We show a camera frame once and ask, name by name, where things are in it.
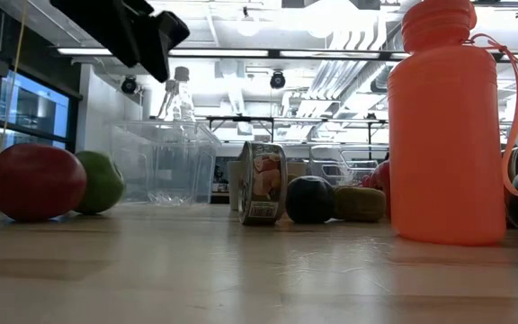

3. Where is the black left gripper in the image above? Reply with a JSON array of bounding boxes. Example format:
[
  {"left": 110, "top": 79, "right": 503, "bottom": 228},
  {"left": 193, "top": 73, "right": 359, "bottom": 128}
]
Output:
[{"left": 49, "top": 0, "right": 192, "bottom": 84}]

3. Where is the clear plastic bottle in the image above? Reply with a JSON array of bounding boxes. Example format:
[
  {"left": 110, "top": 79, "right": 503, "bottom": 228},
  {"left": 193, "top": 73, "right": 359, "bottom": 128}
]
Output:
[
  {"left": 157, "top": 78, "right": 180, "bottom": 122},
  {"left": 171, "top": 66, "right": 197, "bottom": 122}
]

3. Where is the green apple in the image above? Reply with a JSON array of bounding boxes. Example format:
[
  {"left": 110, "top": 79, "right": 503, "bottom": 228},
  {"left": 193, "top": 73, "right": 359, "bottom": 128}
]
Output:
[{"left": 73, "top": 149, "right": 127, "bottom": 215}]

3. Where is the tin can with peach label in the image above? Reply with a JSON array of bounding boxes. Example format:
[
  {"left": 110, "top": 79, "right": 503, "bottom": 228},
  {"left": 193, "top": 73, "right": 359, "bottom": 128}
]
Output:
[{"left": 237, "top": 140, "right": 290, "bottom": 227}]

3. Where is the brown kiwi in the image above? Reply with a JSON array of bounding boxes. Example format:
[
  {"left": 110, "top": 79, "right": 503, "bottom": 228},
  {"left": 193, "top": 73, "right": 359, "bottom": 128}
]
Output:
[{"left": 333, "top": 185, "right": 387, "bottom": 223}]

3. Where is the orange plastic water bottle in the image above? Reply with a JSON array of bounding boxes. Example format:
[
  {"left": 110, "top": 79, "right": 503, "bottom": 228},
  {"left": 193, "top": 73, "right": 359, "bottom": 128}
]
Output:
[{"left": 387, "top": 0, "right": 518, "bottom": 248}]

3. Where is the black round ceiling spotlight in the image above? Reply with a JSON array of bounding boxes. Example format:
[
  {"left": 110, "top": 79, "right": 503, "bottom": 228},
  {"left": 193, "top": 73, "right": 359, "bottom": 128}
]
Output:
[
  {"left": 269, "top": 70, "right": 287, "bottom": 90},
  {"left": 121, "top": 75, "right": 139, "bottom": 95}
]

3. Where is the long ceiling light bar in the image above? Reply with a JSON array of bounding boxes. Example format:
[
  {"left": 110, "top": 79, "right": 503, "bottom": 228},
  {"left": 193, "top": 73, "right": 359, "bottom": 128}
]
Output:
[{"left": 55, "top": 46, "right": 518, "bottom": 63}]

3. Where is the white round ceiling lamp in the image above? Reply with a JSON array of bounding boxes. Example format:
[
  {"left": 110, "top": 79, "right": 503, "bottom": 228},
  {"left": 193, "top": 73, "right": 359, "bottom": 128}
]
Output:
[{"left": 235, "top": 11, "right": 261, "bottom": 38}]

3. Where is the tall clear plastic bin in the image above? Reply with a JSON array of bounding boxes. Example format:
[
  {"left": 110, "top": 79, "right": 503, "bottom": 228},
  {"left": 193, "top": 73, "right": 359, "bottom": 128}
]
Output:
[{"left": 108, "top": 119, "right": 223, "bottom": 207}]

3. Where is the dark framed glass window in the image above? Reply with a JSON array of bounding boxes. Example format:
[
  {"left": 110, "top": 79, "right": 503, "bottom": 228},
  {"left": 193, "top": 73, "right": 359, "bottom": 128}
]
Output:
[{"left": 0, "top": 67, "right": 83, "bottom": 167}]

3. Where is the low clear plastic bin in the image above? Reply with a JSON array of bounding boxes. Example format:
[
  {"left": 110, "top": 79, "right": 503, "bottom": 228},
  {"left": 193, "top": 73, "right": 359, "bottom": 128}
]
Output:
[{"left": 307, "top": 143, "right": 391, "bottom": 188}]

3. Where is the silver ventilation duct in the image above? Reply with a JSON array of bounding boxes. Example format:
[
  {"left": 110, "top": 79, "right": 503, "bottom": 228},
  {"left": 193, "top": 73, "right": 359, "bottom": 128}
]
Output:
[{"left": 308, "top": 22, "right": 404, "bottom": 103}]

